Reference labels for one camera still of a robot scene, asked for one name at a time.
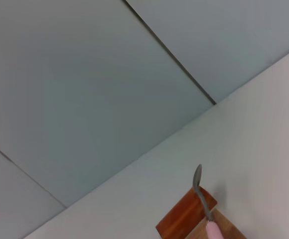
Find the reddish brown wooden block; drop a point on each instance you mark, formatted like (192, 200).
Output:
(182, 219)

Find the light brown wooden block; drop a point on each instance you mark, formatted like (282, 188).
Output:
(231, 231)

